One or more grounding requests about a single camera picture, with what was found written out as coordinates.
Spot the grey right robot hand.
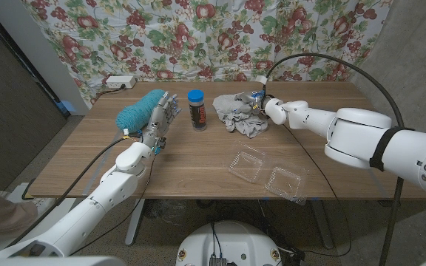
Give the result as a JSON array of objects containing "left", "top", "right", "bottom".
[{"left": 240, "top": 90, "right": 271, "bottom": 117}]

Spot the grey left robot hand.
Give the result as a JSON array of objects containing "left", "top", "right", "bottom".
[{"left": 141, "top": 91, "right": 182, "bottom": 155}]

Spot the grey shirt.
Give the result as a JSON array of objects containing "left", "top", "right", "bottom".
[{"left": 212, "top": 92, "right": 269, "bottom": 139}]

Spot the teal yarn skein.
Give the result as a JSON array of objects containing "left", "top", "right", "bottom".
[{"left": 115, "top": 89, "right": 166, "bottom": 134}]

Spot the clear plastic clamshell container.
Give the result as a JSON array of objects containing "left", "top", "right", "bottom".
[{"left": 227, "top": 142, "right": 308, "bottom": 206}]

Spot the tennis ball can blue lid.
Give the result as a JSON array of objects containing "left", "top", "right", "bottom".
[{"left": 187, "top": 89, "right": 208, "bottom": 132}]

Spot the white power strip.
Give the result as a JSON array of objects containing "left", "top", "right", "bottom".
[{"left": 105, "top": 75, "right": 137, "bottom": 89}]

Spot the floral fruit print backdrop cloth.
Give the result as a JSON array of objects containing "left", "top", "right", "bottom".
[{"left": 20, "top": 0, "right": 393, "bottom": 108}]

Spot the metal table leg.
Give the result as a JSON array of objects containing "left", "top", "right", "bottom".
[
  {"left": 124, "top": 198, "right": 146, "bottom": 247},
  {"left": 308, "top": 199, "right": 334, "bottom": 250}
]

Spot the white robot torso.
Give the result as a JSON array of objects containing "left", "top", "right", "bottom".
[{"left": 175, "top": 220, "right": 283, "bottom": 266}]

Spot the dark textured door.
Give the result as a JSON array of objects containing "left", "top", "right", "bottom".
[{"left": 0, "top": 7, "right": 70, "bottom": 191}]

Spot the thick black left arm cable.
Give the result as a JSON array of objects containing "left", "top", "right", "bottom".
[{"left": 7, "top": 135, "right": 143, "bottom": 247}]

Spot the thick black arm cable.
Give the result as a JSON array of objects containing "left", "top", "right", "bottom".
[
  {"left": 263, "top": 52, "right": 406, "bottom": 266},
  {"left": 7, "top": 135, "right": 143, "bottom": 247}
]

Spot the black power strip cord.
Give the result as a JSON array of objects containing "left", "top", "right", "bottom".
[{"left": 93, "top": 83, "right": 127, "bottom": 99}]

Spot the thin black left arm wire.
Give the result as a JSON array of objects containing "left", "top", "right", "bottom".
[{"left": 70, "top": 154, "right": 158, "bottom": 256}]

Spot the thin black arm wire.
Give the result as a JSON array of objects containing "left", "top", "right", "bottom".
[
  {"left": 70, "top": 154, "right": 158, "bottom": 256},
  {"left": 283, "top": 123, "right": 353, "bottom": 256}
]

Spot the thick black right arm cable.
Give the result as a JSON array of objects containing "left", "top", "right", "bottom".
[{"left": 263, "top": 52, "right": 406, "bottom": 266}]

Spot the thin black right arm wire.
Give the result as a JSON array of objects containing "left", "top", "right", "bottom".
[{"left": 283, "top": 123, "right": 353, "bottom": 256}]

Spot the black arm strap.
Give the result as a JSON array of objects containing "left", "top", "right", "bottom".
[{"left": 368, "top": 126, "right": 416, "bottom": 172}]

